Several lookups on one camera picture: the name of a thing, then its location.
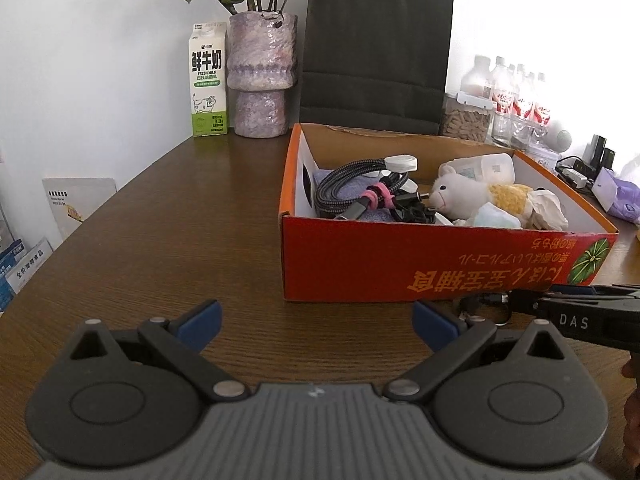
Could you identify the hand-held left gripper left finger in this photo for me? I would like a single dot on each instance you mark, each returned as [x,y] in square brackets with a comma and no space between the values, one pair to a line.
[200,322]

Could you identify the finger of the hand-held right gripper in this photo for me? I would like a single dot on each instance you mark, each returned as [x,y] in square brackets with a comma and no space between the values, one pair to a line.
[525,302]
[567,289]

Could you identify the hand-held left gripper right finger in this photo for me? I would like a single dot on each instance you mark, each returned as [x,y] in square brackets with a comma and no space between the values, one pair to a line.
[434,324]

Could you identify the cardboard box with red print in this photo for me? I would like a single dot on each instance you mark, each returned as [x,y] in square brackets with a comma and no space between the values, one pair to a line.
[375,270]

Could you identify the blue cloth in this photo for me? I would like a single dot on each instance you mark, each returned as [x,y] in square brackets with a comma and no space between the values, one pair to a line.
[372,216]

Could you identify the wooden desktop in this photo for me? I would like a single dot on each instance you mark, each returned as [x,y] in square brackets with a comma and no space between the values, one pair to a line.
[175,235]

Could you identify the person's right hand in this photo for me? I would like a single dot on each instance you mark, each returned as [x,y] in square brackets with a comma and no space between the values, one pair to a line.
[634,410]

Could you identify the crumpled white tissue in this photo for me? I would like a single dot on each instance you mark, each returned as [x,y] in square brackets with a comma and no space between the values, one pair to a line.
[547,207]

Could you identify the crumpled light blue mask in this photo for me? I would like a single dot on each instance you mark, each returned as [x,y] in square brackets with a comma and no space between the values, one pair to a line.
[495,217]

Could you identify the purple tissue pack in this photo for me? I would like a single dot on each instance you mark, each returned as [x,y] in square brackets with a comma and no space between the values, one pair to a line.
[620,195]

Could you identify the black power strip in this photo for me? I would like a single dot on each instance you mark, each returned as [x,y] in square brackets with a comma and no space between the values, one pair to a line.
[565,162]

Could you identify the white yellow plush toy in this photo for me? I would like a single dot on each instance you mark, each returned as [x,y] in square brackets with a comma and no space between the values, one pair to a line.
[460,192]

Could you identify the white printed tin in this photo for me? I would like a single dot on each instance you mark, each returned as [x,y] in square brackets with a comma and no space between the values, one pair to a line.
[545,160]

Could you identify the black charger block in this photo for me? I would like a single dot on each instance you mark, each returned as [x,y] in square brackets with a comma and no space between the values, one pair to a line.
[611,160]

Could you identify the white plastic bottle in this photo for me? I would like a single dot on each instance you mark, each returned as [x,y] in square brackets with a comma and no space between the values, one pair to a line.
[490,167]

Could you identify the black standing charger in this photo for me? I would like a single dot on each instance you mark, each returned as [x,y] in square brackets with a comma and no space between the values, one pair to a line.
[599,152]

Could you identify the white round speaker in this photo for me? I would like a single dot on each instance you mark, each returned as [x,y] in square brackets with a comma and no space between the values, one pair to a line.
[560,140]

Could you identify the clear glass cup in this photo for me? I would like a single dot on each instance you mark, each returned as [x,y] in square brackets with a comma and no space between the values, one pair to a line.
[510,132]

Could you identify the white paper sign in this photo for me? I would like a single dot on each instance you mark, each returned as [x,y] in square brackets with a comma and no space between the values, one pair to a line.
[80,200]

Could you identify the blue white carton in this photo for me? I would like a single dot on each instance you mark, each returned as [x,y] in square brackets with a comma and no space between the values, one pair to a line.
[30,272]
[7,280]

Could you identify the red label water bottle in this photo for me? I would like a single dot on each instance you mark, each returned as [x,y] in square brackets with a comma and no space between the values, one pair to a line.
[522,100]
[541,107]
[501,92]

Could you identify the clear food container with pellets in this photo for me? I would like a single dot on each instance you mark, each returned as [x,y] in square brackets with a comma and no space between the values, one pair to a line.
[465,122]

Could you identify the white green milk carton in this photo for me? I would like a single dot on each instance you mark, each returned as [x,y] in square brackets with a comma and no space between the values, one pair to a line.
[207,100]

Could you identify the purple textured vase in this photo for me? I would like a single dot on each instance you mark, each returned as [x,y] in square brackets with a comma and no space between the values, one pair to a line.
[260,70]

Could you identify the black paper bag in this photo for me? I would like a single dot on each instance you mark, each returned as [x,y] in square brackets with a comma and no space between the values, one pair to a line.
[375,50]

